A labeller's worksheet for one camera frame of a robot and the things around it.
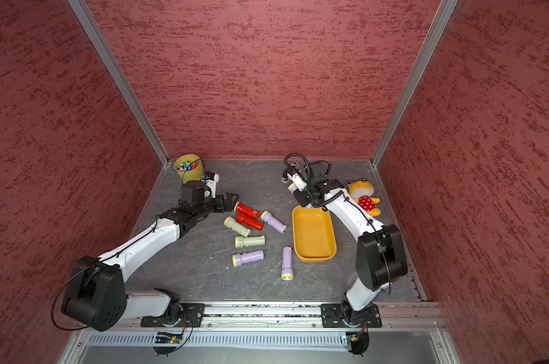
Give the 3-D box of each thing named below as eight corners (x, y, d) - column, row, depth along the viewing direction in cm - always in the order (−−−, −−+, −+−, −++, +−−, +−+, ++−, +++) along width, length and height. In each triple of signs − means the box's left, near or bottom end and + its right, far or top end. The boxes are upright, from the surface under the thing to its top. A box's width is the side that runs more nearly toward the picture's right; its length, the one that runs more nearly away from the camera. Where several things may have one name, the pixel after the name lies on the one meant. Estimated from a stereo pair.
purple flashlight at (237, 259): (233, 267, 86) (232, 264, 83) (233, 258, 88) (231, 255, 86) (265, 260, 88) (265, 257, 85) (263, 251, 90) (263, 248, 87)
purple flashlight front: (280, 280, 84) (280, 278, 81) (280, 249, 91) (281, 246, 89) (293, 280, 84) (293, 278, 81) (292, 249, 91) (292, 246, 89)
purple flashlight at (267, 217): (260, 218, 100) (259, 214, 97) (265, 213, 102) (265, 209, 99) (281, 235, 95) (282, 232, 92) (287, 229, 97) (287, 225, 94)
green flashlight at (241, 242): (236, 248, 91) (235, 245, 88) (236, 240, 93) (235, 236, 90) (265, 246, 92) (264, 242, 88) (265, 238, 94) (264, 234, 91)
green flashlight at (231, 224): (224, 226, 98) (222, 220, 95) (229, 220, 100) (227, 215, 96) (246, 240, 94) (244, 235, 90) (251, 233, 96) (250, 228, 92)
